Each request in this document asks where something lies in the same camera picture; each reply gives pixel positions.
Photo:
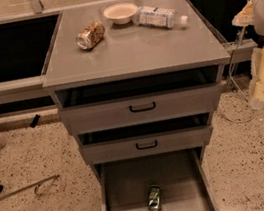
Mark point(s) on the brown patterned can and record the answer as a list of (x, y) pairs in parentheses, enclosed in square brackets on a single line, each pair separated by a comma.
[(88, 38)]

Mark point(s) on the green soda can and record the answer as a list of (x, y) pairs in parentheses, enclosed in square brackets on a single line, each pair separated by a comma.
[(154, 200)]

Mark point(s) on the white paper bowl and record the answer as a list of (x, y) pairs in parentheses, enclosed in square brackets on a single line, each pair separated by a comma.
[(120, 14)]

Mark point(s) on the grey metal drawer cabinet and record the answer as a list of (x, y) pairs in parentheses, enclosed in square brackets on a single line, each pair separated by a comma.
[(129, 52)]

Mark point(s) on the top grey drawer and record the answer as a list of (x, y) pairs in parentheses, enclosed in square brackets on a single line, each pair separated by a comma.
[(128, 102)]

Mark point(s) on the bottom grey drawer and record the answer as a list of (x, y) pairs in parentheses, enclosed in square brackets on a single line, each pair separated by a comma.
[(183, 185)]

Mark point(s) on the metal rod with hook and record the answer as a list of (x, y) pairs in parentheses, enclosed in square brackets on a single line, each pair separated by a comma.
[(34, 185)]

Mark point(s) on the middle grey drawer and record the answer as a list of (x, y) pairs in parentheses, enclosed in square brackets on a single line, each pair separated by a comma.
[(146, 139)]

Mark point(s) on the grey metal rail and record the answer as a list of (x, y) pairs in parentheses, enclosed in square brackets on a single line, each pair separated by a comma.
[(22, 89)]

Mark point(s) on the clear plastic water bottle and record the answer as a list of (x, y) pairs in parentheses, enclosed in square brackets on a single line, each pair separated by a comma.
[(159, 17)]

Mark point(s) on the small black block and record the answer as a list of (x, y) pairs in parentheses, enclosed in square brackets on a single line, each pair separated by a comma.
[(34, 122)]

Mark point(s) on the grey drawer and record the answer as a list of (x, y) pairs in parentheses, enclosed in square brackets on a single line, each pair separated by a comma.
[(128, 102), (183, 185), (146, 139)]

